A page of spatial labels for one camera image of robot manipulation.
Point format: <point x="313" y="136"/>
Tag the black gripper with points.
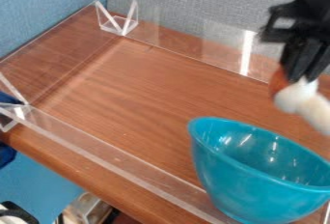
<point x="297" y="25"/>

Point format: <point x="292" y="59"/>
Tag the white and orange toy mushroom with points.
<point x="301" y="99"/>

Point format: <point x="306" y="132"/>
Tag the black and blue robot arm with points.
<point x="300" y="24"/>

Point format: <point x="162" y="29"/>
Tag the blue plastic bowl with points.
<point x="262" y="178"/>

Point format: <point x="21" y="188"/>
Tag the clear acrylic table barrier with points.
<point x="114" y="97"/>

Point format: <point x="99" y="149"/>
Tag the dark blue object at left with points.
<point x="7" y="151"/>

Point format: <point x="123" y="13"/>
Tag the black and white wheel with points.
<point x="12" y="214"/>

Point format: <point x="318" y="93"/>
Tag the clear acrylic corner bracket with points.
<point x="115" y="24"/>

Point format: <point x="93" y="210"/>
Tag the metal frame under table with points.
<point x="86" y="210"/>

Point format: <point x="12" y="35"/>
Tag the clear acrylic left bracket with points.
<point x="15" y="111"/>

